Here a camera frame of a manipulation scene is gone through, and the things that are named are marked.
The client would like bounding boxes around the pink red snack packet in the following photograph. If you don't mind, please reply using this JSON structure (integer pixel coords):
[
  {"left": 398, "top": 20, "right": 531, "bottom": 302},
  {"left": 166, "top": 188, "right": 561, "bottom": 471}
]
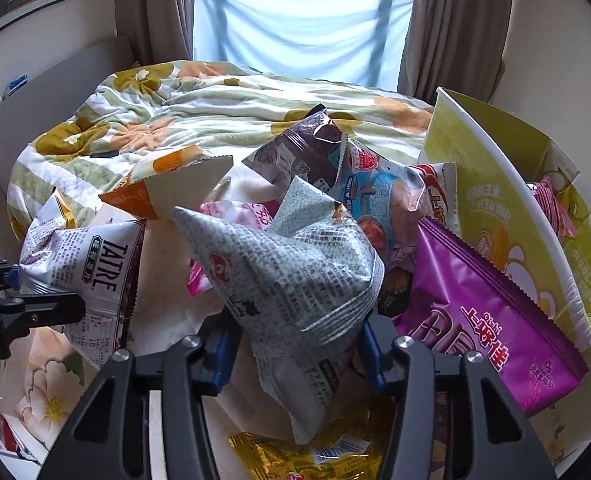
[{"left": 528, "top": 175, "right": 579, "bottom": 241}]

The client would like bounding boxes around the large purple snack packet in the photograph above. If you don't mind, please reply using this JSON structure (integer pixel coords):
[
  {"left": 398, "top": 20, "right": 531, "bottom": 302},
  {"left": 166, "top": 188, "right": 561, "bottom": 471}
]
[{"left": 393, "top": 217, "right": 589, "bottom": 418}]

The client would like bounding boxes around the grey newsprint snack packet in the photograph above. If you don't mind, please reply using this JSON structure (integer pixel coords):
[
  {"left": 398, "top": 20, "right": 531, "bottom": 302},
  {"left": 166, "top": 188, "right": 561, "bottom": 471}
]
[{"left": 170, "top": 176, "right": 386, "bottom": 445}]

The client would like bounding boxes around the white stick with blue end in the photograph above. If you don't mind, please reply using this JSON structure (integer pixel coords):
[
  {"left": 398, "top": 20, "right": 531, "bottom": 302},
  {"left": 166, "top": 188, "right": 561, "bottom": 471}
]
[{"left": 0, "top": 75, "right": 28, "bottom": 126}]

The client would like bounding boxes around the gold snack packet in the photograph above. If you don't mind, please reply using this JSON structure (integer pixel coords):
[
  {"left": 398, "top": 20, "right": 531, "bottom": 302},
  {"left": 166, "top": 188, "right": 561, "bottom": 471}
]
[{"left": 228, "top": 400, "right": 386, "bottom": 480}]

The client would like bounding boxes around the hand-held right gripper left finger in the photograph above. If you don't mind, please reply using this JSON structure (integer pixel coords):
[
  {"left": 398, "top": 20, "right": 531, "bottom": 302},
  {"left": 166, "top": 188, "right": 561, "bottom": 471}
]
[{"left": 38, "top": 320, "right": 243, "bottom": 480}]

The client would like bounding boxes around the red white box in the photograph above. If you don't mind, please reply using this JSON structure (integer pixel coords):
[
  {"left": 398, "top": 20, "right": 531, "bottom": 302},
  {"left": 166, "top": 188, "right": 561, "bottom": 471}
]
[{"left": 0, "top": 407, "right": 41, "bottom": 461}]

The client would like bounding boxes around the blue snack packet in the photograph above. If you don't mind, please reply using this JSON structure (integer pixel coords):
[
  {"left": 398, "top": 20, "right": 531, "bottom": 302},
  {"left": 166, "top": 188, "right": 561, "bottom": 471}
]
[{"left": 343, "top": 140, "right": 431, "bottom": 271}]

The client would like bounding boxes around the white black-lettered snack packet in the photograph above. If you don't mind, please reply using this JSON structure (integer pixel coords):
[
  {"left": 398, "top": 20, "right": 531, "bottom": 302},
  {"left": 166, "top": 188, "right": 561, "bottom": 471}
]
[{"left": 19, "top": 195, "right": 147, "bottom": 371}]

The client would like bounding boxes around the grey headboard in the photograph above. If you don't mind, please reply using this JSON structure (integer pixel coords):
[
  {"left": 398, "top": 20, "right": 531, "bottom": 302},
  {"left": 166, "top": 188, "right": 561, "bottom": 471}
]
[{"left": 0, "top": 35, "right": 136, "bottom": 201}]

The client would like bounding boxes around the light blue window cloth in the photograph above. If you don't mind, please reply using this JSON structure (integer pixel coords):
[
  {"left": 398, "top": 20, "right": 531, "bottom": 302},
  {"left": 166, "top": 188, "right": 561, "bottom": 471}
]
[{"left": 192, "top": 0, "right": 416, "bottom": 96}]

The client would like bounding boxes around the dark brown snack packet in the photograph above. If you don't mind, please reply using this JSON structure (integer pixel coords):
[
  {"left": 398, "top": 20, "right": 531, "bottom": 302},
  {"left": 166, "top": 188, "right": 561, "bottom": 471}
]
[{"left": 378, "top": 265, "right": 416, "bottom": 317}]

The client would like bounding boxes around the grey-brown curtain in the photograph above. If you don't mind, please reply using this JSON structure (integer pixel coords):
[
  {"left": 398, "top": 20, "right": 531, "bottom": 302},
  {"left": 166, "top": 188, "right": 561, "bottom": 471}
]
[
  {"left": 142, "top": 0, "right": 198, "bottom": 68},
  {"left": 398, "top": 0, "right": 516, "bottom": 106}
]

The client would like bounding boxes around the dark grey-purple snack packet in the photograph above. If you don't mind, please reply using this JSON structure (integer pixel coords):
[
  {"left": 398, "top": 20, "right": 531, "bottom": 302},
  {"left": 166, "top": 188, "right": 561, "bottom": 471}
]
[{"left": 242, "top": 104, "right": 349, "bottom": 196}]

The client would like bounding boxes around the floral striped blanket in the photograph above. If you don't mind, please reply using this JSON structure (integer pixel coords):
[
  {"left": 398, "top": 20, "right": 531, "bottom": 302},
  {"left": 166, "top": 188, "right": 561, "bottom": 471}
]
[{"left": 6, "top": 60, "right": 433, "bottom": 241}]

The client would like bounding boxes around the orange white snack packet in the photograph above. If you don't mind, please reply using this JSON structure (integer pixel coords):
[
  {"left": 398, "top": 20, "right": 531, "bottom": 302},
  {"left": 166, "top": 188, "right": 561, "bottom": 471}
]
[{"left": 99, "top": 145, "right": 234, "bottom": 221}]

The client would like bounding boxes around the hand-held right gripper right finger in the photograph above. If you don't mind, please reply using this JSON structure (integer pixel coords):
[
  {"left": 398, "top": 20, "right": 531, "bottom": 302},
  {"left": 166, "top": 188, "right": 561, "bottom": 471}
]
[{"left": 358, "top": 310, "right": 559, "bottom": 480}]

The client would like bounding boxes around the pink white snack packet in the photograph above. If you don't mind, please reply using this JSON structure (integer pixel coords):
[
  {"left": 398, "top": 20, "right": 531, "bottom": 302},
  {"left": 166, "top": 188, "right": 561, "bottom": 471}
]
[{"left": 188, "top": 200, "right": 281, "bottom": 296}]

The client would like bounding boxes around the yellow-green cardboard box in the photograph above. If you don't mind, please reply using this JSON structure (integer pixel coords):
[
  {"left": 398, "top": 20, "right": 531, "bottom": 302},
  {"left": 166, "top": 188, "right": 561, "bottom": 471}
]
[{"left": 420, "top": 86, "right": 591, "bottom": 351}]

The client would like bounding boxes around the red white snack packet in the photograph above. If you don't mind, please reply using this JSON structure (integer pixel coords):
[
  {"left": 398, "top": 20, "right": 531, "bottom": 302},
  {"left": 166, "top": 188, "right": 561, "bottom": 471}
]
[{"left": 418, "top": 162, "right": 459, "bottom": 236}]

